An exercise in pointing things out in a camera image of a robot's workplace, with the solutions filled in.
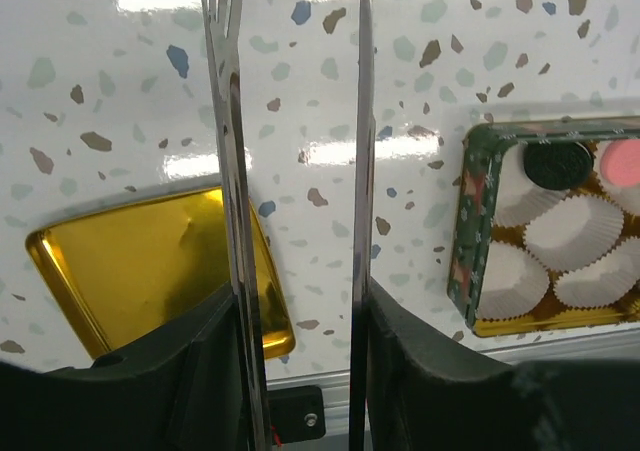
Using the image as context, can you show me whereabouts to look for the green christmas cookie tin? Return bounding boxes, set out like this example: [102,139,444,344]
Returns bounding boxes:
[448,116,639,337]

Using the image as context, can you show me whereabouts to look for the white paper cup bottom-left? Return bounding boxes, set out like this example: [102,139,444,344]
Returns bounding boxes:
[477,242,550,320]

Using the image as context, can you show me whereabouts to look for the black sandwich cookie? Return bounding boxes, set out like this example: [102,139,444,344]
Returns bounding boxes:
[523,142,594,191]

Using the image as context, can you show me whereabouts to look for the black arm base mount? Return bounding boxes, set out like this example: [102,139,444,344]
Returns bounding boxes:
[268,385,326,447]

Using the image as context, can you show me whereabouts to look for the aluminium front rail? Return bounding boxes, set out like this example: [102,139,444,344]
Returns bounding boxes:
[268,328,639,434]

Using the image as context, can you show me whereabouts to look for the white paper cup bottom-right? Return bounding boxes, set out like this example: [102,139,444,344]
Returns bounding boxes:
[554,238,639,308]

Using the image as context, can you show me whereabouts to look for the steel tongs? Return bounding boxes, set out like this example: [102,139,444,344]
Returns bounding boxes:
[201,0,375,450]

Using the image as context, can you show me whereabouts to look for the gold tin lid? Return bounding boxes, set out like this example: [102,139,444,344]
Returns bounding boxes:
[24,186,297,367]

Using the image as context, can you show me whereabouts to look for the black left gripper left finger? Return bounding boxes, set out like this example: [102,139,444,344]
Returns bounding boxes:
[1,284,247,450]

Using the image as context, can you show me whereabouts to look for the pink round cookie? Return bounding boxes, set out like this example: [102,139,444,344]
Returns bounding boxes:
[600,139,639,188]

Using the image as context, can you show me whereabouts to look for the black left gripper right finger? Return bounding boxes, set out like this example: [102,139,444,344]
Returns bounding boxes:
[367,282,639,450]

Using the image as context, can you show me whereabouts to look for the white paper cup centre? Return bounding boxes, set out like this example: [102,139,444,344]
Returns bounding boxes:
[524,195,624,271]

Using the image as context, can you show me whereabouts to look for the white paper cup top-right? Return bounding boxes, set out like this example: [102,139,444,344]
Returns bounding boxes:
[595,139,639,214]

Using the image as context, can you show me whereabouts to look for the white paper cup top-left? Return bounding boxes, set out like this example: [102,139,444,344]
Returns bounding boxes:
[494,144,569,227]

